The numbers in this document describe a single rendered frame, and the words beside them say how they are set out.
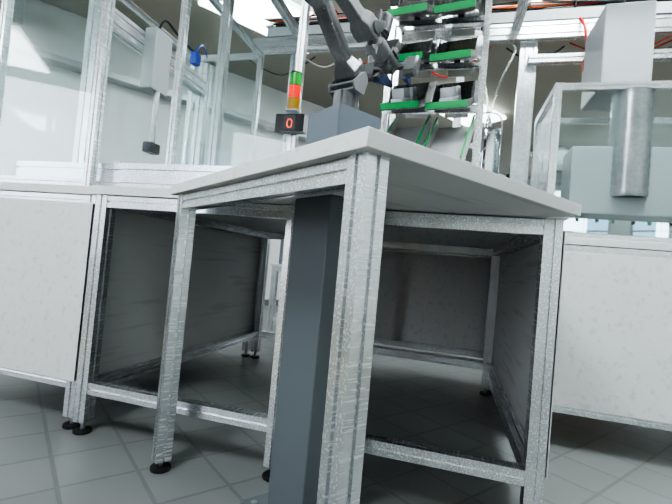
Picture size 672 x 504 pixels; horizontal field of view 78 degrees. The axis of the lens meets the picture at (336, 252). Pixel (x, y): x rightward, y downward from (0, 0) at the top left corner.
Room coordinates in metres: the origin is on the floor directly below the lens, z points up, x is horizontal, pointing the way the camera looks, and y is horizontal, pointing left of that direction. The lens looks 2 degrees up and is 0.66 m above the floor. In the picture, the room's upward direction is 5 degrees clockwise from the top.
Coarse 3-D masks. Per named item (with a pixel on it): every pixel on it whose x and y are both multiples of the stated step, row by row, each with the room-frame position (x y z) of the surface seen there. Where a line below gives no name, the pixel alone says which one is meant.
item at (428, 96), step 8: (424, 88) 1.56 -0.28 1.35; (432, 88) 1.48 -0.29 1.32; (424, 96) 1.57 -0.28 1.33; (432, 96) 1.49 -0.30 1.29; (384, 104) 1.37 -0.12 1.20; (392, 104) 1.36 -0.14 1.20; (400, 104) 1.35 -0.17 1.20; (408, 104) 1.34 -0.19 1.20; (416, 104) 1.33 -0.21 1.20; (424, 104) 1.40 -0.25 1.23
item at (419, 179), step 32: (256, 160) 0.84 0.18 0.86; (288, 160) 0.74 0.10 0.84; (320, 160) 0.68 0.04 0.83; (416, 160) 0.64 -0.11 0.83; (448, 160) 0.69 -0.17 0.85; (192, 192) 1.20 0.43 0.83; (416, 192) 0.89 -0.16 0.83; (448, 192) 0.85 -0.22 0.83; (480, 192) 0.82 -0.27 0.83; (512, 192) 0.81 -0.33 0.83; (544, 192) 0.89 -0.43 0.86
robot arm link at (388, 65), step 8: (392, 48) 1.25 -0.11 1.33; (392, 56) 1.25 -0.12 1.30; (416, 56) 1.25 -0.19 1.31; (368, 64) 1.34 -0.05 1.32; (376, 64) 1.26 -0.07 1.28; (384, 64) 1.25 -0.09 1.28; (392, 64) 1.26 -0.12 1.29; (400, 64) 1.28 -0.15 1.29; (408, 64) 1.25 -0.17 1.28; (416, 64) 1.24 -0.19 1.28; (368, 72) 1.33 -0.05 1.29; (384, 72) 1.29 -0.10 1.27; (392, 72) 1.28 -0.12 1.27; (408, 72) 1.25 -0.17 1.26; (416, 72) 1.25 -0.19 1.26; (368, 80) 1.35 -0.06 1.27
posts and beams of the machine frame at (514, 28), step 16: (528, 0) 2.04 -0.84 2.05; (656, 16) 2.13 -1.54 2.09; (448, 32) 2.40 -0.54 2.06; (480, 32) 2.35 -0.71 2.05; (496, 32) 2.33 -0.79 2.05; (512, 32) 2.31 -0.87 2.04; (528, 32) 2.29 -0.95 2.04; (544, 32) 2.27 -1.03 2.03; (560, 32) 2.25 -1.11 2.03; (576, 32) 2.22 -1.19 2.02; (656, 32) 2.13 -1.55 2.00; (320, 48) 2.61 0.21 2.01; (352, 48) 2.57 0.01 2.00; (528, 64) 2.31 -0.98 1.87; (544, 64) 2.29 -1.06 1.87; (560, 64) 2.27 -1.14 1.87; (576, 64) 2.26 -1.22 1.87
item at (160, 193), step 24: (96, 192) 1.45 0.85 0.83; (120, 192) 1.42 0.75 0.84; (144, 192) 1.40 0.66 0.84; (168, 192) 1.37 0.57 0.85; (216, 216) 1.92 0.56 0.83; (504, 216) 1.11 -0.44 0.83; (384, 240) 2.54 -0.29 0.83; (408, 240) 2.35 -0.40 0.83; (432, 240) 2.19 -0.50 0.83; (456, 240) 2.05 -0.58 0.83; (480, 240) 1.92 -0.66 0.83; (504, 240) 1.81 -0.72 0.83
